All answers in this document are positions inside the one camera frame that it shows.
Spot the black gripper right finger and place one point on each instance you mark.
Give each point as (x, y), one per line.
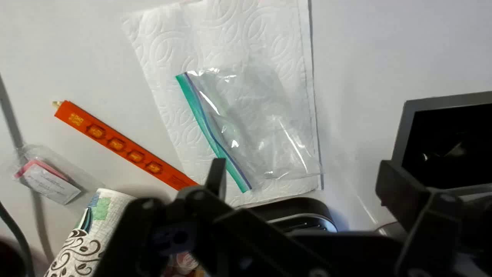
(440, 235)

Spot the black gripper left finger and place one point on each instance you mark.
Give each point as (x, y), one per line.
(205, 240)

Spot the patterned paper cup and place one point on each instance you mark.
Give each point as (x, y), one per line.
(86, 235)

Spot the black recessed counter tray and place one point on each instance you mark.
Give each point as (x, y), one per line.
(451, 128)

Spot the clear zip plastic bag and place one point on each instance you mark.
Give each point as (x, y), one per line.
(251, 123)

